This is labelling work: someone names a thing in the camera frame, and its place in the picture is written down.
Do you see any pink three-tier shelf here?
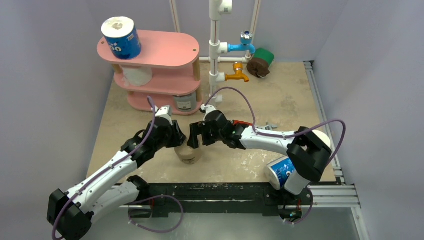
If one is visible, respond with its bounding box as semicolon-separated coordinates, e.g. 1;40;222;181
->
97;30;203;115

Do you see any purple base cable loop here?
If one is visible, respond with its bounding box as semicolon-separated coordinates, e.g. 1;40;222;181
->
127;194;185;234

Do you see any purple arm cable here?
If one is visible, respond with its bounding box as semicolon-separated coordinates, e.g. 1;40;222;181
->
51;96;157;240
202;86;347;167

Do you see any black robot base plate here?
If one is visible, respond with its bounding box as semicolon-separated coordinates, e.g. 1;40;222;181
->
133;182;305;221

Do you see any aluminium frame rail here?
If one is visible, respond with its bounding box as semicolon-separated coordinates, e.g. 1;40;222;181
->
278;60;370;240

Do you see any red handled adjustable wrench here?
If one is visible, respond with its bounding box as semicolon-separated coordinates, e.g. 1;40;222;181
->
231;120;278;131

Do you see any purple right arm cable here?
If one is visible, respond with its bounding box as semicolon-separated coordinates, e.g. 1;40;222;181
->
202;86;347;167

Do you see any grey toilet paper roll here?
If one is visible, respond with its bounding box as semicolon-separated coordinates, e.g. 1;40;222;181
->
173;92;197;113

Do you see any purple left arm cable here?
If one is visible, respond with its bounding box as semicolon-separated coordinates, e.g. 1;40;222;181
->
51;96;157;240

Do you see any orange brass faucet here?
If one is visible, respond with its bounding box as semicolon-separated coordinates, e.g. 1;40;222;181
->
224;62;250;83

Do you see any white PVC pipe stand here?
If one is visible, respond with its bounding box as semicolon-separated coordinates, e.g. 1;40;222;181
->
168;0;263;117

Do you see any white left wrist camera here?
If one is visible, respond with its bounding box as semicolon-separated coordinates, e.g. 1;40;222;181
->
153;105;173;125

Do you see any white toilet roll at right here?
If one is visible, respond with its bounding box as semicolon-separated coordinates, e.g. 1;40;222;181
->
312;129;332;148

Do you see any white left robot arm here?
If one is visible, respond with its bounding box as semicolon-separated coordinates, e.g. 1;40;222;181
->
46;116;187;240

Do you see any plain white toilet paper roll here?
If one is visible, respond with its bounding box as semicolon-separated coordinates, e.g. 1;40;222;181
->
120;65;153;87

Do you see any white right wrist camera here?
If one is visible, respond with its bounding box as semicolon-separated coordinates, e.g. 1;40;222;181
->
199;104;217;121

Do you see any blue wrapped roll near base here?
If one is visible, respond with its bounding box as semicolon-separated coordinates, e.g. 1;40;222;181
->
263;156;295;190

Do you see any green brown wrapped roll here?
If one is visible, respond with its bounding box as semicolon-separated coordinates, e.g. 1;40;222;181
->
247;48;275;79

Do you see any blue toilet paper roll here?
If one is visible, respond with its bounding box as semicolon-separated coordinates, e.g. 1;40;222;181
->
101;16;142;60

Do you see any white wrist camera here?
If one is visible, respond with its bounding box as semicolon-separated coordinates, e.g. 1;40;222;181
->
153;105;173;125
199;104;217;121

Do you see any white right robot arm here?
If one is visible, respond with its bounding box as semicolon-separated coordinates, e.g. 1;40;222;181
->
187;110;332;204

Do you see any blue plastic faucet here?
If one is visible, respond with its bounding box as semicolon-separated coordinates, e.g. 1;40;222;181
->
227;30;256;54

